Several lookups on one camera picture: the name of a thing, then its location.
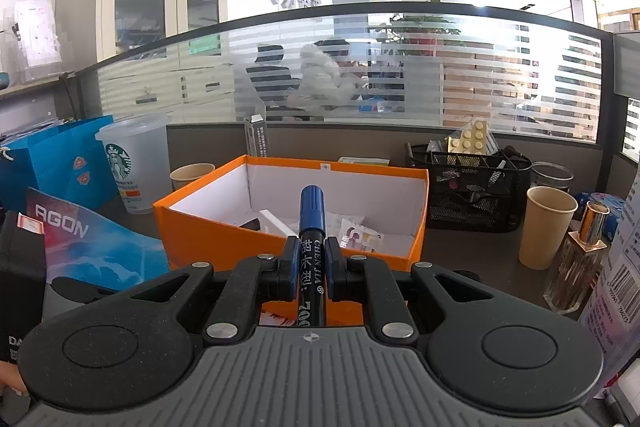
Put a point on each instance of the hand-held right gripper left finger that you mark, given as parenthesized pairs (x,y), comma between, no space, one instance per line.
(288,272)

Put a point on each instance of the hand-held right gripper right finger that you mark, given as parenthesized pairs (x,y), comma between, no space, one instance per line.
(332,272)

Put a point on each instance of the black marker blue cap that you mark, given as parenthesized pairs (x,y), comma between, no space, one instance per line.
(312,247)

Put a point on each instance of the orange cardboard box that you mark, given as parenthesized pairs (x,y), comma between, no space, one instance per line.
(210,227)

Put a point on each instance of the person's left hand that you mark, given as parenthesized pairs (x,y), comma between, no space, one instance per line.
(12,377)

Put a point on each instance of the printed white sachet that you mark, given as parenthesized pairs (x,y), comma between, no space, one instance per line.
(357,234)

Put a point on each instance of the small black item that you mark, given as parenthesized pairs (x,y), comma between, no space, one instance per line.
(250,224)

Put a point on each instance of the short beige paper cup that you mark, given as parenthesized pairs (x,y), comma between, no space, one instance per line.
(192,174)

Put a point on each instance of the clear acrylic sign holder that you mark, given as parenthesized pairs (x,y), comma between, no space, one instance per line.
(256,137)

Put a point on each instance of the black mesh desk organizer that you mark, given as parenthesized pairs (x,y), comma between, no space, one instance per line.
(475,192)

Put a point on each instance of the translucent plastic cup green logo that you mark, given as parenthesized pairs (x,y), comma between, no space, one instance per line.
(132,167)

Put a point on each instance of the blue printed poster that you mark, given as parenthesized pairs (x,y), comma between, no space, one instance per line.
(100,242)

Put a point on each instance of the yellow studded building plate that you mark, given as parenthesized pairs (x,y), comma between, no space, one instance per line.
(470,139)

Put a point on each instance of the tall beige paper cup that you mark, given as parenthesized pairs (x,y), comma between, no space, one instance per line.
(542,232)

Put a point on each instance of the striped frosted glass partition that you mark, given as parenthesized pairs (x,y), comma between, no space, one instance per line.
(450,72)

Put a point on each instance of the round grey mesh pen cup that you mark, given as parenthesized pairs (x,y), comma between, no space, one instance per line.
(550,177)

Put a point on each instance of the perfume bottle gold cap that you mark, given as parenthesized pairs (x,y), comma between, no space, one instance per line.
(575,267)

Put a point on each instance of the blue paper gift bag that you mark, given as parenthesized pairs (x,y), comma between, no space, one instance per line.
(55,167)

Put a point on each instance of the green potted plant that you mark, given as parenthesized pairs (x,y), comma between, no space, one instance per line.
(425,24)

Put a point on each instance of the black cardboard box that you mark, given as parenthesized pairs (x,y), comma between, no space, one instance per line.
(20,287)

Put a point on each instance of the blue tissue pack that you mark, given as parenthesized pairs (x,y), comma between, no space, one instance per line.
(597,202)

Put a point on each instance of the white carton with barcode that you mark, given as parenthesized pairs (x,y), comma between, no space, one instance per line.
(617,277)

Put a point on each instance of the teal bowl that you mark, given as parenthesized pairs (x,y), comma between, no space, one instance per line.
(2,79)

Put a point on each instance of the clear acrylic brochure holder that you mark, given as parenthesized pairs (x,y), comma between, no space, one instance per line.
(35,37)

